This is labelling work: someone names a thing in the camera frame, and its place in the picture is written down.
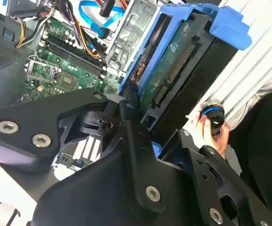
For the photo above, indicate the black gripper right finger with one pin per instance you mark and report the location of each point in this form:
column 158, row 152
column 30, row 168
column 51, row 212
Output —
column 206, row 188

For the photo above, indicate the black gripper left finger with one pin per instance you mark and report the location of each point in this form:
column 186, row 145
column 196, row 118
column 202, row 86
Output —
column 25, row 122

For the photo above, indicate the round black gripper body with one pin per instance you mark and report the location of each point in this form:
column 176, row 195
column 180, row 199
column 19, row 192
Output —
column 98, row 193

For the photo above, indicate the hard disk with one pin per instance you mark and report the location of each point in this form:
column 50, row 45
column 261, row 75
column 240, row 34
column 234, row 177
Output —
column 164, row 70

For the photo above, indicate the person's hand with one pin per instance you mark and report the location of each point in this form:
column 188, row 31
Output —
column 205, row 134

